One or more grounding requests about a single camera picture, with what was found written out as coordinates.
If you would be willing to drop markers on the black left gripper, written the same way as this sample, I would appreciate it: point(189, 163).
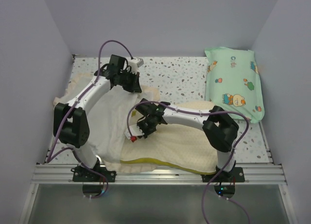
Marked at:
point(135, 86)

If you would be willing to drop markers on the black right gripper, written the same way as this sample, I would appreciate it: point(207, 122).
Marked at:
point(139, 125)

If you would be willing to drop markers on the cream yellow dotted pillow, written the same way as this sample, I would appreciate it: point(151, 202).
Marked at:
point(173, 145)

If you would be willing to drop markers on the white pillowcase with cream ruffle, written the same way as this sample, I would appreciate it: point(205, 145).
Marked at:
point(107, 124)

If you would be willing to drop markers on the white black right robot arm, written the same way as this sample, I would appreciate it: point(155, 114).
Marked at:
point(220, 129)

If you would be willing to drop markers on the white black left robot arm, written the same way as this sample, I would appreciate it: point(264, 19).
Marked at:
point(70, 124)

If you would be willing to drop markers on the green cartoon print pillow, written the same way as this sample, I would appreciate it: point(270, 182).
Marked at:
point(233, 82)

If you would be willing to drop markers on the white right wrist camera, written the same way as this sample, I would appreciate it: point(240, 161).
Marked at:
point(133, 133)

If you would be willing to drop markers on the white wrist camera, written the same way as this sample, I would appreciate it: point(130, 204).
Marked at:
point(133, 133)
point(135, 64)

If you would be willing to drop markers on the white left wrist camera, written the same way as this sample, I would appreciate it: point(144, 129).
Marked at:
point(135, 64)

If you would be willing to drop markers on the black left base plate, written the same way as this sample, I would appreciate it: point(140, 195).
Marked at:
point(97, 174)

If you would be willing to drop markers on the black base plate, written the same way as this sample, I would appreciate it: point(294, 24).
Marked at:
point(97, 174)
point(235, 175)

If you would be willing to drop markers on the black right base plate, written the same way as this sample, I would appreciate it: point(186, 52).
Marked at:
point(235, 175)

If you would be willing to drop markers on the aluminium front rail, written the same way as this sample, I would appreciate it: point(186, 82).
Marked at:
point(252, 174)

